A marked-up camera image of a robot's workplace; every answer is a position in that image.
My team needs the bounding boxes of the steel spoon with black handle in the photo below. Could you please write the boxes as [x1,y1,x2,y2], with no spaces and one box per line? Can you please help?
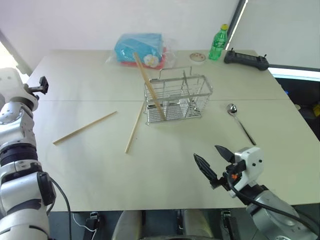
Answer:
[226,103,257,147]

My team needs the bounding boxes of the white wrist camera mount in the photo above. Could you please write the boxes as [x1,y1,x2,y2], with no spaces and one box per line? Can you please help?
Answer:
[0,67,40,109]
[225,146,264,192]

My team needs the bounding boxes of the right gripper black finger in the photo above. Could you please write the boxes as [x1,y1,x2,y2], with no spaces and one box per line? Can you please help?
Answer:
[193,153,219,189]
[214,144,235,164]

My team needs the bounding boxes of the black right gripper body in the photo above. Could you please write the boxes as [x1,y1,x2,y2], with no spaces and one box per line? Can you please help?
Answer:
[209,159,247,199]

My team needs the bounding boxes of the wooden chopstick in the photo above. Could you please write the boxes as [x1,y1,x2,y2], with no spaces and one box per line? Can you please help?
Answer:
[133,51,167,120]
[52,111,118,146]
[124,102,146,154]

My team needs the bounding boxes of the small round patterned dish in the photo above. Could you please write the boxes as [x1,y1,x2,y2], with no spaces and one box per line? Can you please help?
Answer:
[188,51,208,64]

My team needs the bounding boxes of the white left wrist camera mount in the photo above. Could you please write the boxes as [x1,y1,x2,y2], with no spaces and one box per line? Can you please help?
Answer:
[0,67,40,109]

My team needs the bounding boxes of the grey rounded robot leg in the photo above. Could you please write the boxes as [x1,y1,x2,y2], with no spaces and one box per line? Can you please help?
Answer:
[111,210,144,240]
[183,209,214,240]

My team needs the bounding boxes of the blue folded towel with flower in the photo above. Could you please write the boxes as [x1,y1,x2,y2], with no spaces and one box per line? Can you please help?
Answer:
[114,32,165,69]

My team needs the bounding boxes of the thin white cable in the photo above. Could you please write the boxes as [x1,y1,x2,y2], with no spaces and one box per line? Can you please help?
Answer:
[72,213,97,240]

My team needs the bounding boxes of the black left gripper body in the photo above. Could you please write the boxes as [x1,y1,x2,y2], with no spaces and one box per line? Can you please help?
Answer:
[24,75,50,96]

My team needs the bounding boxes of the dark window frame strip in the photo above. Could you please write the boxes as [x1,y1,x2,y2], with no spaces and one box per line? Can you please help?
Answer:
[225,0,248,52]

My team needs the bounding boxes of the green plastic soda bottle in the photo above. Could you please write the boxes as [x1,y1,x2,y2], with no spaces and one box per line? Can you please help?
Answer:
[208,23,230,62]

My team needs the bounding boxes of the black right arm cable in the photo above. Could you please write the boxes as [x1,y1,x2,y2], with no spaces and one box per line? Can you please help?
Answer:
[226,172,320,233]

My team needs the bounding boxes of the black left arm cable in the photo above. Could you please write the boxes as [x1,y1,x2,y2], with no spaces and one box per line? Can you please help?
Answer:
[37,171,73,240]

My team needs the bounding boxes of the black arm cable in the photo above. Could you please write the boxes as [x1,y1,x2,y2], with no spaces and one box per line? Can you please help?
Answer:
[226,172,320,233]
[37,171,73,240]

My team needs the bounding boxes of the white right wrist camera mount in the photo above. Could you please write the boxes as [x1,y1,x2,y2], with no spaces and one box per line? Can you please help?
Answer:
[225,146,264,192]

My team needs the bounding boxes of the steel wire cutlery rack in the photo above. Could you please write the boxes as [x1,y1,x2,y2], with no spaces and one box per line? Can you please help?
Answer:
[143,65,214,126]

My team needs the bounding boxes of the black handheld remote controller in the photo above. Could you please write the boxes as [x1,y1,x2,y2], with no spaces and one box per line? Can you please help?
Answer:
[223,47,271,72]

